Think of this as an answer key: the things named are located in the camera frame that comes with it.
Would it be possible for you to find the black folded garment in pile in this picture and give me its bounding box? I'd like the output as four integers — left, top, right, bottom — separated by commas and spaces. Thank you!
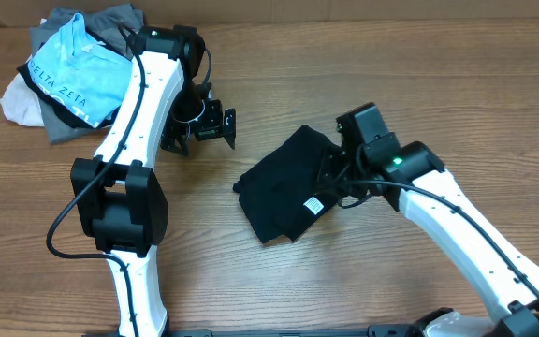
17, 63, 119, 129

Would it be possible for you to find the light blue folded t-shirt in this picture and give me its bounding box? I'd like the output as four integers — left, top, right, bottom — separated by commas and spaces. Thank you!
27, 13, 132, 126

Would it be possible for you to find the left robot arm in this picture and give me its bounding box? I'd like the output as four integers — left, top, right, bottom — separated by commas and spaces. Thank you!
62, 25, 236, 336

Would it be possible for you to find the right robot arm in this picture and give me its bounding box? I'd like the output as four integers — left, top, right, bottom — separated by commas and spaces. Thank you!
317, 103, 539, 336

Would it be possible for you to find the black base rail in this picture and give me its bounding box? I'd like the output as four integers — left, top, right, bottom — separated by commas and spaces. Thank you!
81, 322, 420, 337

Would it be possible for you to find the white garment under pile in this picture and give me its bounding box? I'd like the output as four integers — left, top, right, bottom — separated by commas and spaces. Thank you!
0, 18, 46, 128

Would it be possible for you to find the grey folded garment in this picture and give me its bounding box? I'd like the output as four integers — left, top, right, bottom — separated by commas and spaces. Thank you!
30, 4, 144, 145

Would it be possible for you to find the black t-shirt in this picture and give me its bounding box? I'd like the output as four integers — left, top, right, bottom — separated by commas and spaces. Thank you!
233, 125, 338, 243

